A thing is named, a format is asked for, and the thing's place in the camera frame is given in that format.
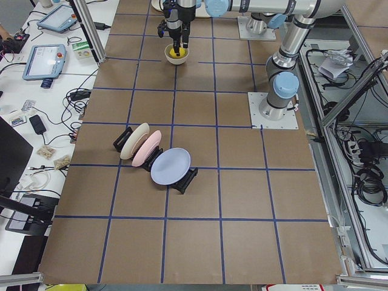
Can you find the cream round plate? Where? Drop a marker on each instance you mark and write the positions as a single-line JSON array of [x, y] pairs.
[[157, 5]]

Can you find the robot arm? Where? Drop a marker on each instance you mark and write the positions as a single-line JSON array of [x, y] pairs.
[[218, 8], [283, 83]]

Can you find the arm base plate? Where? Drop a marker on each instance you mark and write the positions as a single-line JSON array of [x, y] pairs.
[[263, 116], [251, 28]]

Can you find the white ceramic bowl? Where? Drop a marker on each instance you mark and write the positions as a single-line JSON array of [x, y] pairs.
[[175, 61]]

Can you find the black dish rack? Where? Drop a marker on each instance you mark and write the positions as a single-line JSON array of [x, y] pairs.
[[181, 185]]

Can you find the far teach pendant tablet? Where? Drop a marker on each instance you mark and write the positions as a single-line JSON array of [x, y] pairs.
[[59, 19]]

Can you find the near teach pendant tablet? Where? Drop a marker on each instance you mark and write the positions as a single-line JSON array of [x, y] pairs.
[[45, 61]]

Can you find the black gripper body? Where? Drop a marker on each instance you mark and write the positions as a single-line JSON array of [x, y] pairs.
[[173, 25]]

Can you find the black monitor stand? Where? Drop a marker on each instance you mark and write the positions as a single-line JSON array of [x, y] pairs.
[[33, 213]]

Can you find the black smartphone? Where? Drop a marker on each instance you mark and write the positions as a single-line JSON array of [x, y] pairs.
[[37, 124]]

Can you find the yellow lemon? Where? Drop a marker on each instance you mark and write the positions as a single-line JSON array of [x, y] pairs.
[[177, 55]]

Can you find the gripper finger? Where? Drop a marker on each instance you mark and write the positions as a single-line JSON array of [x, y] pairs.
[[176, 39], [185, 35]]

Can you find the pink plate in rack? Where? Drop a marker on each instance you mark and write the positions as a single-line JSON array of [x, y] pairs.
[[147, 148]]

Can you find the green white carton box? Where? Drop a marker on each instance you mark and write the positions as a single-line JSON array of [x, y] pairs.
[[82, 50]]

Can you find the black power adapter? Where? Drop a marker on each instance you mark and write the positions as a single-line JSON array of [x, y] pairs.
[[101, 26]]

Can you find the crumpled white paper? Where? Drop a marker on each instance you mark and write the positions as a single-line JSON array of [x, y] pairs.
[[335, 63]]

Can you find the cream plate in rack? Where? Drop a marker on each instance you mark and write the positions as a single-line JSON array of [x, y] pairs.
[[135, 141]]

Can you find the aluminium frame post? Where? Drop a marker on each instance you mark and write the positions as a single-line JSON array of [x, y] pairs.
[[84, 17]]

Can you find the cream rectangular tray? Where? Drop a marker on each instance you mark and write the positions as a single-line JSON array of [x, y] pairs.
[[201, 12]]

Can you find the teach pendant tablet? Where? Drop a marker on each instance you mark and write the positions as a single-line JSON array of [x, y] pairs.
[[45, 61], [59, 19]]

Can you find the light blue plate in rack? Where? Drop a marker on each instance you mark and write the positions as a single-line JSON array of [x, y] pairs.
[[170, 166]]

